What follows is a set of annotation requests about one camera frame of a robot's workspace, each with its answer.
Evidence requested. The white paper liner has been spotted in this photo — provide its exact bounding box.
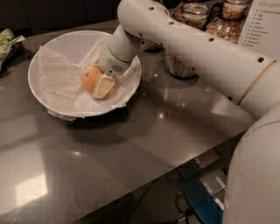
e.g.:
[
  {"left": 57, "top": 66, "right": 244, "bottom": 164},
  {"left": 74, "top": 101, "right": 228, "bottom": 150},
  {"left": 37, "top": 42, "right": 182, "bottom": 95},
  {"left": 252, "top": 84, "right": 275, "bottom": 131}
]
[{"left": 38, "top": 33, "right": 138, "bottom": 122}]

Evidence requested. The white allergen info card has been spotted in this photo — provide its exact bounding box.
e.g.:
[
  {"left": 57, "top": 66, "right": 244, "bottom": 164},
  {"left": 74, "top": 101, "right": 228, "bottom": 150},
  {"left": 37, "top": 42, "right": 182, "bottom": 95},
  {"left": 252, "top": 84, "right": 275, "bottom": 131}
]
[{"left": 238, "top": 0, "right": 280, "bottom": 60}]

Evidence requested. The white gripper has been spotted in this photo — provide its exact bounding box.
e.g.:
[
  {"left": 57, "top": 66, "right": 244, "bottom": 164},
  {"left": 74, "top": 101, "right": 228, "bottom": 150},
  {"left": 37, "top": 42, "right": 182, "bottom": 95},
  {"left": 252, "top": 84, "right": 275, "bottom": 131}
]
[{"left": 92, "top": 46, "right": 131, "bottom": 99}]

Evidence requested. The glass cereal jar back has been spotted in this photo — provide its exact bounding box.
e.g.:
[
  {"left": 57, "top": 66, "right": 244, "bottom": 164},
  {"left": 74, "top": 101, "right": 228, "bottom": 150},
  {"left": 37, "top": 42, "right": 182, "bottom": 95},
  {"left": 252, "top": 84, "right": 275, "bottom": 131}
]
[{"left": 171, "top": 0, "right": 208, "bottom": 24}]

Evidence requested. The glass cereal jar right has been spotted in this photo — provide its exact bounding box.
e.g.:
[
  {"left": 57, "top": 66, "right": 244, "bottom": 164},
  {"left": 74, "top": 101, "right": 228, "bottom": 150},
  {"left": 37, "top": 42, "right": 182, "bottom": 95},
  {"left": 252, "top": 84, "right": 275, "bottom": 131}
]
[{"left": 206, "top": 0, "right": 251, "bottom": 43}]

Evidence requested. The green snack packet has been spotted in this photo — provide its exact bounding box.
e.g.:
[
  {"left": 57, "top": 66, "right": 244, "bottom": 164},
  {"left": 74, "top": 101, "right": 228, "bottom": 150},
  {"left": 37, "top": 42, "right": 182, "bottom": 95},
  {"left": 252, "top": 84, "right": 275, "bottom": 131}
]
[{"left": 0, "top": 29, "right": 25, "bottom": 71}]

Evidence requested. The grey metal base plate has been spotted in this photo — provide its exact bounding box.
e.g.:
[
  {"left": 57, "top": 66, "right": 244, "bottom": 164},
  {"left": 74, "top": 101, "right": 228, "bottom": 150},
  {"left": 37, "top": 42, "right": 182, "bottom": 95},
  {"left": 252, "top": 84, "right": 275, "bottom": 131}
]
[{"left": 199, "top": 169, "right": 227, "bottom": 209}]

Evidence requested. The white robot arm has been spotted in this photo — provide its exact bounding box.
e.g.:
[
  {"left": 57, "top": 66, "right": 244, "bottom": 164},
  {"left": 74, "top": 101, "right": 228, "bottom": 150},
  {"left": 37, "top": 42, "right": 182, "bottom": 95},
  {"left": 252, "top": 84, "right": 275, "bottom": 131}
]
[{"left": 99, "top": 0, "right": 280, "bottom": 224}]

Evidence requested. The white bowl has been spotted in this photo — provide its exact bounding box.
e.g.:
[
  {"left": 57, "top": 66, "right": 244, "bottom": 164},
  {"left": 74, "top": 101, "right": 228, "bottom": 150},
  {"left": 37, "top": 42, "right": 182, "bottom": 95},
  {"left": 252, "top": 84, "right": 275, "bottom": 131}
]
[{"left": 27, "top": 30, "right": 142, "bottom": 119}]

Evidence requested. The orange fruit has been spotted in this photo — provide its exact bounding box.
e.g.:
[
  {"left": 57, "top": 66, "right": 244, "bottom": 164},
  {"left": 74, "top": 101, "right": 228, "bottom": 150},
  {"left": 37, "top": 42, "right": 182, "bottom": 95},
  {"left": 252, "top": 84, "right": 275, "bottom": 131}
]
[{"left": 82, "top": 66, "right": 103, "bottom": 94}]

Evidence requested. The blue robot base part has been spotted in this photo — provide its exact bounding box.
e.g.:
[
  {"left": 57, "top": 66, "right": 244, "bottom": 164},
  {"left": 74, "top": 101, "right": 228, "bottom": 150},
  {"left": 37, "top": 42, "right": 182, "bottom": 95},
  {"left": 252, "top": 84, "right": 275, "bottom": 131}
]
[{"left": 182, "top": 178, "right": 223, "bottom": 224}]

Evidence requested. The glass cereal jar front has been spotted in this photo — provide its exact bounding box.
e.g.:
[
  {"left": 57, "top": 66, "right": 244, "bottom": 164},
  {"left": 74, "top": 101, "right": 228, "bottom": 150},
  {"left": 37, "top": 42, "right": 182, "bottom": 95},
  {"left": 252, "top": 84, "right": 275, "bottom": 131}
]
[{"left": 164, "top": 3, "right": 210, "bottom": 80}]

